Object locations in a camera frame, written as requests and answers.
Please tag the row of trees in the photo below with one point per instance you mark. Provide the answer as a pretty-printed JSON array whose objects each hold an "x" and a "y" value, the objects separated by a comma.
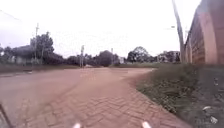
[{"x": 100, "y": 58}]

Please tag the red brick path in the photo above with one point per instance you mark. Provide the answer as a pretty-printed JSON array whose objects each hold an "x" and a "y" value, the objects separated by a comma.
[{"x": 100, "y": 106}]

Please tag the robot's own part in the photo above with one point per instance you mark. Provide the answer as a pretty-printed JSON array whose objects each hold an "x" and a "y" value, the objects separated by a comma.
[
  {"x": 77, "y": 125},
  {"x": 146, "y": 125}
]

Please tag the grass verge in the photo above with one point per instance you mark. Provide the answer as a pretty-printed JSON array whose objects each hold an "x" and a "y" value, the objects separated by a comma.
[{"x": 180, "y": 90}]

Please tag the leaning pole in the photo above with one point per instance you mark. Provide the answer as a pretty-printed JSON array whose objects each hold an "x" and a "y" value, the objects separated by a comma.
[{"x": 178, "y": 30}]

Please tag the reddish paved road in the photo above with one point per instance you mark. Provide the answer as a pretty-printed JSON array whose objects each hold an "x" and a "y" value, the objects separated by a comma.
[{"x": 36, "y": 86}]

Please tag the utility pole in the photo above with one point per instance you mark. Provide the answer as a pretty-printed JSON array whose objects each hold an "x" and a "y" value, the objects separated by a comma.
[{"x": 36, "y": 43}]

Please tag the brick boundary wall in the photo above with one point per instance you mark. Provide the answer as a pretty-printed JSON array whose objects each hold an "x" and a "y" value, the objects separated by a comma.
[{"x": 206, "y": 36}]

